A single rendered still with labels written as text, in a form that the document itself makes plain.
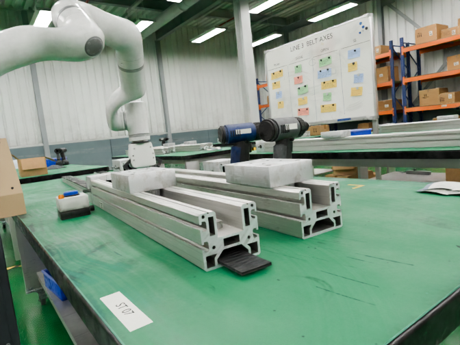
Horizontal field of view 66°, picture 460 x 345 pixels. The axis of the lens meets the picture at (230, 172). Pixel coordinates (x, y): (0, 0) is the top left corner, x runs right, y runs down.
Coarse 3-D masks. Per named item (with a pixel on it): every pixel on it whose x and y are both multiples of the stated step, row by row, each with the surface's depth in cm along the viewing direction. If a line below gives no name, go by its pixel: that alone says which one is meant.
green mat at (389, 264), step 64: (384, 192) 91; (64, 256) 66; (128, 256) 62; (320, 256) 52; (384, 256) 50; (448, 256) 48; (192, 320) 38; (256, 320) 37; (320, 320) 35; (384, 320) 34
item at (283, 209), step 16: (176, 176) 105; (192, 176) 99; (208, 176) 103; (224, 176) 95; (208, 192) 88; (224, 192) 81; (240, 192) 78; (256, 192) 70; (272, 192) 66; (288, 192) 62; (304, 192) 60; (320, 192) 65; (256, 208) 73; (272, 208) 67; (288, 208) 63; (304, 208) 61; (320, 208) 63; (336, 208) 65; (272, 224) 67; (288, 224) 63; (304, 224) 61; (320, 224) 67; (336, 224) 66
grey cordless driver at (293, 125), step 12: (264, 120) 89; (276, 120) 89; (288, 120) 92; (300, 120) 95; (264, 132) 89; (276, 132) 88; (288, 132) 91; (300, 132) 95; (276, 144) 92; (288, 144) 93; (276, 156) 91; (288, 156) 93
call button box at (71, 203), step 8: (80, 192) 108; (56, 200) 103; (64, 200) 99; (72, 200) 101; (80, 200) 102; (88, 200) 103; (64, 208) 100; (72, 208) 101; (80, 208) 102; (88, 208) 103; (64, 216) 100; (72, 216) 101
